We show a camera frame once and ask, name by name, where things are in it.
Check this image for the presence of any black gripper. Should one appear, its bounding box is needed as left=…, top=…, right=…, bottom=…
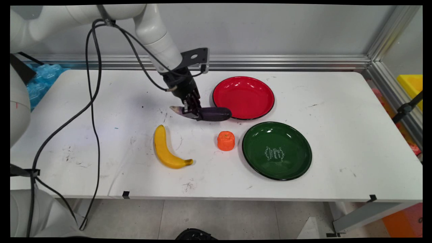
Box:
left=163, top=67, right=204, bottom=121

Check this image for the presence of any purple toy eggplant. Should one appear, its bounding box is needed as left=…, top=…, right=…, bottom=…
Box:
left=169, top=105, right=233, bottom=122

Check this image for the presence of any orange toy persimmon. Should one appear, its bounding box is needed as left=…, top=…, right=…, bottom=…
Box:
left=217, top=131, right=236, bottom=151

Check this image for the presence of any red round plate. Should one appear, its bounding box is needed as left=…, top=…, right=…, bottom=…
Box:
left=212, top=76, right=275, bottom=121

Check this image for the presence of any yellow toy banana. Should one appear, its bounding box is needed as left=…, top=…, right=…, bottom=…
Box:
left=154, top=125, right=194, bottom=169

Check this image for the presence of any green round plate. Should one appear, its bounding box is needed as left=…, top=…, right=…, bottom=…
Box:
left=242, top=121, right=313, bottom=181

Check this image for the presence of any black chair base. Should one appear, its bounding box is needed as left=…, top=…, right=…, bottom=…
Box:
left=175, top=228, right=218, bottom=240

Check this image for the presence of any white table leg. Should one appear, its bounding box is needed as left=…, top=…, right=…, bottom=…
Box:
left=67, top=198, right=93, bottom=231

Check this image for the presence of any blue bubble wrap sheet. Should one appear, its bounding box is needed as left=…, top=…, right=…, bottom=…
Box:
left=26, top=63, right=69, bottom=111

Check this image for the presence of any black flat panel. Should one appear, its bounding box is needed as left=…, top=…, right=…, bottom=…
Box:
left=10, top=52, right=45, bottom=85

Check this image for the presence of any grey metal table leg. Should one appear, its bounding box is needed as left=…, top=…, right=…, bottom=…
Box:
left=327, top=201, right=416, bottom=237

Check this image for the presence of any yellow plastic bin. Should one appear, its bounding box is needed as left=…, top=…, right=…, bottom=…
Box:
left=396, top=74, right=423, bottom=112

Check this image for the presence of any orange box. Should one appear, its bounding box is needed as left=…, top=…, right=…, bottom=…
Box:
left=381, top=202, right=423, bottom=238

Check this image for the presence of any black wrist camera mount plate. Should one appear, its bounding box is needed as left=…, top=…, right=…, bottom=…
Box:
left=180, top=48, right=210, bottom=74

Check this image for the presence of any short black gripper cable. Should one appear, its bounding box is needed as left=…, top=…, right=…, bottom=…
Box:
left=111, top=23, right=205, bottom=92

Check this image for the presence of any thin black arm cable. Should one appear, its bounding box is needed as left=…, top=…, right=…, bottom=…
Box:
left=78, top=24, right=102, bottom=231

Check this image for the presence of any long aluminium frame rail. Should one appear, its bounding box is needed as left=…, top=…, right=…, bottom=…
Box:
left=17, top=55, right=372, bottom=71

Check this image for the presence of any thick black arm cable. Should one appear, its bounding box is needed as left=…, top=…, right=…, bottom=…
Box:
left=26, top=19, right=103, bottom=238

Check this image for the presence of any black cable clamp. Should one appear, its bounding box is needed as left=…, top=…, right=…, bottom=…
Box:
left=10, top=164, right=41, bottom=178

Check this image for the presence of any aluminium side frame rail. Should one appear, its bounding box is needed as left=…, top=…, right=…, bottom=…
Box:
left=364, top=61, right=423, bottom=151

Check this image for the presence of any aluminium frame corner post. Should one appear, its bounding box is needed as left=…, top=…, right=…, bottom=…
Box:
left=366, top=5, right=422, bottom=62

